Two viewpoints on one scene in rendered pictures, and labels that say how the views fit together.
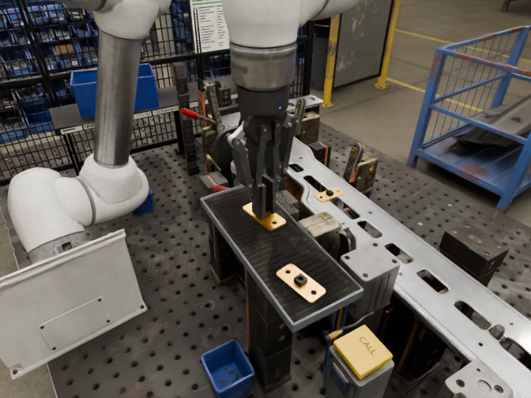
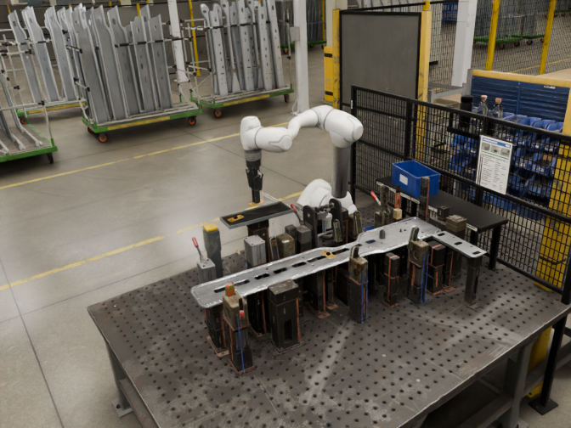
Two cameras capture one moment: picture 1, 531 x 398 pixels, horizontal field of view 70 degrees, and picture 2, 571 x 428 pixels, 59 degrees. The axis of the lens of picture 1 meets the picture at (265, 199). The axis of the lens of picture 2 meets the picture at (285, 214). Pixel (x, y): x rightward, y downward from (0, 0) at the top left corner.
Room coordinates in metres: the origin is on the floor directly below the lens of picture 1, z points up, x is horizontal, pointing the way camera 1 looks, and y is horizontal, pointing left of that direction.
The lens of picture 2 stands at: (0.80, -2.40, 2.25)
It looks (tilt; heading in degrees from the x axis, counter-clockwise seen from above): 25 degrees down; 93
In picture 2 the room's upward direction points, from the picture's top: 3 degrees counter-clockwise
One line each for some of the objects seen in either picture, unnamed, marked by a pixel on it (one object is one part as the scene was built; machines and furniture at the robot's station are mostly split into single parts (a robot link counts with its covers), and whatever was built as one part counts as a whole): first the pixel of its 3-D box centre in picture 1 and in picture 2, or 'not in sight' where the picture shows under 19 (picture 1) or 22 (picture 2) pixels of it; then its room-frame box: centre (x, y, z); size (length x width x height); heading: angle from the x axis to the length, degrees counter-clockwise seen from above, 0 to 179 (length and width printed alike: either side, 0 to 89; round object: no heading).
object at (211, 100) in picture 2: not in sight; (239, 63); (-0.44, 7.89, 0.88); 1.91 x 1.01 x 1.76; 39
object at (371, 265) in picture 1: (355, 323); (257, 275); (0.53, -0.20, 0.90); 0.13 x 0.10 x 0.41; 120
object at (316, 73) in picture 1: (326, 54); not in sight; (4.58, -0.72, 0.36); 0.50 x 0.50 x 0.73
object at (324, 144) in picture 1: (318, 178); (392, 280); (1.22, -0.20, 0.84); 0.11 x 0.08 x 0.29; 120
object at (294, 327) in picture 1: (270, 241); (257, 214); (0.53, -0.01, 1.16); 0.37 x 0.14 x 0.02; 30
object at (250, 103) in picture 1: (263, 112); (253, 167); (0.54, 0.00, 1.42); 0.08 x 0.07 x 0.09; 129
